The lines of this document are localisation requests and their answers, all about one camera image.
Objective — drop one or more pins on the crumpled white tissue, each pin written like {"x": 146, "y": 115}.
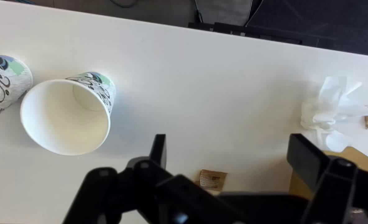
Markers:
{"x": 325, "y": 107}

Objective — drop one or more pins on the patterned paper cup with contents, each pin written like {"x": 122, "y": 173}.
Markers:
{"x": 15, "y": 80}

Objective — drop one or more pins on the small brown paper scrap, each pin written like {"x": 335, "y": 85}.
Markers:
{"x": 211, "y": 181}

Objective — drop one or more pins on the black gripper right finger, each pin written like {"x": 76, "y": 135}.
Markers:
{"x": 307, "y": 161}

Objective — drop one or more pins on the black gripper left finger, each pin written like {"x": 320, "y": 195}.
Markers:
{"x": 158, "y": 152}

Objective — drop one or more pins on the empty patterned paper cup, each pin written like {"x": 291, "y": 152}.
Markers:
{"x": 69, "y": 116}

